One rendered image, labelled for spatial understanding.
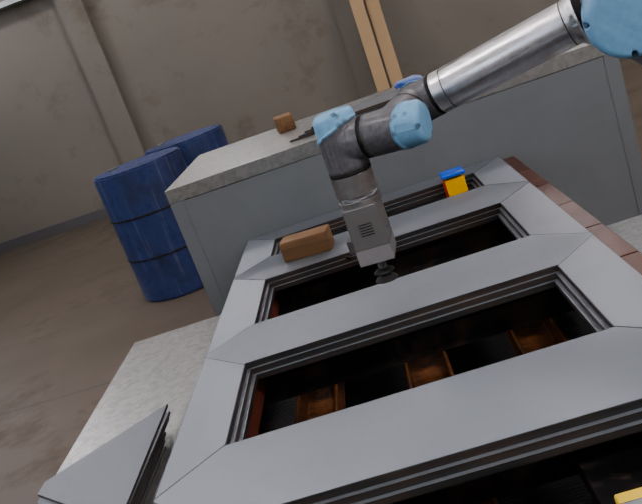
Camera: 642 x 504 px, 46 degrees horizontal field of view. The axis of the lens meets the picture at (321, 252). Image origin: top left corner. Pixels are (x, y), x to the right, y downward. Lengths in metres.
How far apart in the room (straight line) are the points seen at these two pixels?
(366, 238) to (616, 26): 0.52
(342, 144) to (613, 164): 1.17
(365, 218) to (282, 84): 7.74
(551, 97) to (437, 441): 1.42
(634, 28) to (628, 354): 0.43
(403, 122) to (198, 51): 7.96
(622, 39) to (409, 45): 7.85
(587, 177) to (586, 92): 0.24
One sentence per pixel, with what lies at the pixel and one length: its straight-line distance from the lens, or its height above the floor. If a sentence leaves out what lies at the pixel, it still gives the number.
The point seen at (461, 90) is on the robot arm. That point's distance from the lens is 1.33.
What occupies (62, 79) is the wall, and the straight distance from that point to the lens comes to 9.65.
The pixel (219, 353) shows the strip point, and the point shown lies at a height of 0.85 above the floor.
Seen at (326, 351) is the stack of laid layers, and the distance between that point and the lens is 1.33.
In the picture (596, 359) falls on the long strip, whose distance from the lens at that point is 1.03.
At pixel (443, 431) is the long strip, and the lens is 0.96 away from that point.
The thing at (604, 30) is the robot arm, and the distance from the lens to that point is 1.12.
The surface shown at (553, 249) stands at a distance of 1.40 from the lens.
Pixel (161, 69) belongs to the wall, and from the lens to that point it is 9.26.
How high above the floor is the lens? 1.35
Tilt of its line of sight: 16 degrees down
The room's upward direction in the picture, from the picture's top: 20 degrees counter-clockwise
